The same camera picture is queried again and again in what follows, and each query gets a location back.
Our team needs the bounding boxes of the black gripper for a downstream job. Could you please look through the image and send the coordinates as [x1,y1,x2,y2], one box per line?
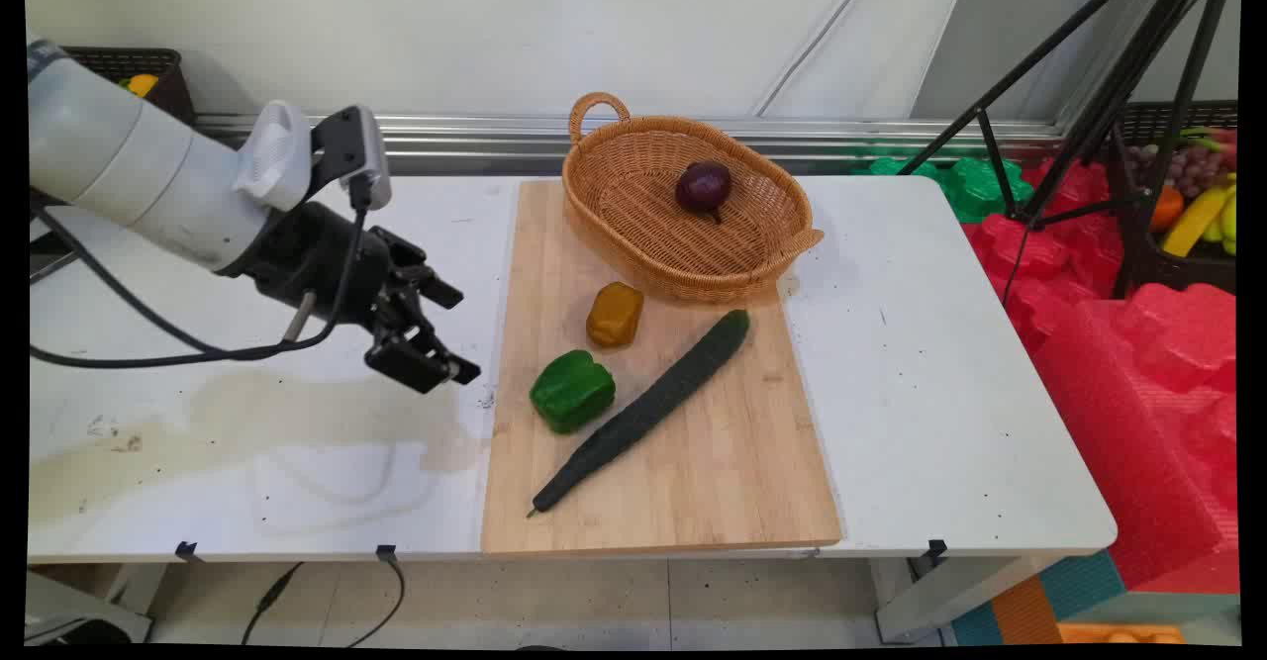
[220,201,482,395]

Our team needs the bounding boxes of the dark green cucumber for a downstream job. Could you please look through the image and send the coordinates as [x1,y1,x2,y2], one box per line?
[526,310,751,519]

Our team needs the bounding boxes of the green bell pepper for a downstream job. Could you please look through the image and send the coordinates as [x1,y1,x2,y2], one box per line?
[530,349,617,434]

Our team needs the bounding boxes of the yellow bell pepper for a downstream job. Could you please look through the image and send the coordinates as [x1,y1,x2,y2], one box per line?
[586,282,645,349]

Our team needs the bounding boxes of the woven wicker basket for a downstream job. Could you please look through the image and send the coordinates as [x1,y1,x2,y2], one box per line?
[561,92,826,306]

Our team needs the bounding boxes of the purple onion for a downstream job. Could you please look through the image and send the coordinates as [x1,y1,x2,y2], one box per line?
[676,161,734,225]

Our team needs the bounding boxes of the wooden cutting board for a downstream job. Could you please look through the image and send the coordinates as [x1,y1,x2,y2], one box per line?
[481,180,843,555]

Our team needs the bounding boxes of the small black plastic basket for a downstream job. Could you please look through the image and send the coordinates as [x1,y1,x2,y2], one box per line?
[63,47,196,128]

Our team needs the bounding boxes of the green foam mat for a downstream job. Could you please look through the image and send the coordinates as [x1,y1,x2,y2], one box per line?
[853,150,1036,225]

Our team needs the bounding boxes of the white table leg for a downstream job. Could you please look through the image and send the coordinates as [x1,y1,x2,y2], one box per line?
[871,555,1055,644]

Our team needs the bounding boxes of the red cloth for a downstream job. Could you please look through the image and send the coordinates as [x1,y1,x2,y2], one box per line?
[963,157,1131,354]

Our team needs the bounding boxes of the teal orange floor mat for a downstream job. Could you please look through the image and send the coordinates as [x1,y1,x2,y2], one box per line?
[950,549,1129,646]

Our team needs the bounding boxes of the black tripod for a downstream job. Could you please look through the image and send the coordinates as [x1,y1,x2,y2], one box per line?
[896,0,1239,301]

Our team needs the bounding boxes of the large red foam mat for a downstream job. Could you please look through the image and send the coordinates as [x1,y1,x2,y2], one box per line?
[1032,283,1239,594]

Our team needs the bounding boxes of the orange fruit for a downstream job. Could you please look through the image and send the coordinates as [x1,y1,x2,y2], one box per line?
[1148,185,1186,235]

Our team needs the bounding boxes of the large black fruit basket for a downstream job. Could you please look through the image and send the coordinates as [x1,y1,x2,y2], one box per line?
[1107,100,1239,297]

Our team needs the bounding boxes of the orange tray on floor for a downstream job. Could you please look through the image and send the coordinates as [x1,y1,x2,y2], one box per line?
[1058,622,1187,645]

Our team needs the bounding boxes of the yellow banana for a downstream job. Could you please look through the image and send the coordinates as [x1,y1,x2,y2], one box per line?
[1160,180,1236,258]

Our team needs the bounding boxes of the purple grapes bunch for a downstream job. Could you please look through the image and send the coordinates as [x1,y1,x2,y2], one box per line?
[1128,143,1230,198]

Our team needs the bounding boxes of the yellow green fruit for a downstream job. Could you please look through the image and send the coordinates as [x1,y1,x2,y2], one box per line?
[1202,190,1239,256]

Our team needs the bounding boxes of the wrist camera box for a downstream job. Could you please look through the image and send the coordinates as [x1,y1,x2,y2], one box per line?
[311,106,393,212]

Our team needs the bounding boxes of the white ribbed camera mount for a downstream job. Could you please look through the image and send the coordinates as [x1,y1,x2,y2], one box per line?
[232,100,314,213]

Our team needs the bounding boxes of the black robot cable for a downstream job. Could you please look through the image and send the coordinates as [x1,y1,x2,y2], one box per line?
[30,177,373,369]

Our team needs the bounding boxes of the black cable under table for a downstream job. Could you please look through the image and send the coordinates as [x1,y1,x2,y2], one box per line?
[242,559,407,647]

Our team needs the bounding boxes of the aluminium wall rail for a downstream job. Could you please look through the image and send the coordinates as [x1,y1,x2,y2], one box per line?
[193,113,1068,162]

